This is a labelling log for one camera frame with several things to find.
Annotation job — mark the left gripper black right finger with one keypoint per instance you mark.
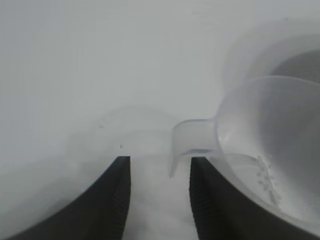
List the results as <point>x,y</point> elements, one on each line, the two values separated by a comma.
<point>220,215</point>

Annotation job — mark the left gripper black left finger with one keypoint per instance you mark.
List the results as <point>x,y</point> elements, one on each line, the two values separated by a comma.
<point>100,207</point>

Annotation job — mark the clear plastic measuring cup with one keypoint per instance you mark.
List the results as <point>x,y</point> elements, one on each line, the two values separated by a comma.
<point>262,125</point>

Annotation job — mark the stainless steel mixing bowl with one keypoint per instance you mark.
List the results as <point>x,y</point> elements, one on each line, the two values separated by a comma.
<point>300,65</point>

